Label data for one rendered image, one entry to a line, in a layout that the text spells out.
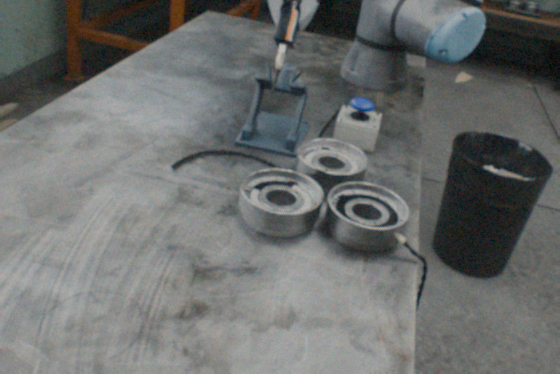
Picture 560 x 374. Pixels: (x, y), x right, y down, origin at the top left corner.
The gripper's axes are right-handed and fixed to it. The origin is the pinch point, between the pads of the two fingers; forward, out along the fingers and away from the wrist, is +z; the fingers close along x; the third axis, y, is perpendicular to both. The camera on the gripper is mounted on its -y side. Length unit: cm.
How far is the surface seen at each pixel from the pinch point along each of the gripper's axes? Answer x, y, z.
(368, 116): -14.6, 5.7, 14.8
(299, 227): -9.2, -25.4, 17.6
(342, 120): -10.6, 2.6, 15.2
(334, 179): -11.8, -14.4, 16.5
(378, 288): -19.7, -30.5, 19.6
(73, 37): 134, 169, 77
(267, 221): -5.4, -26.6, 17.0
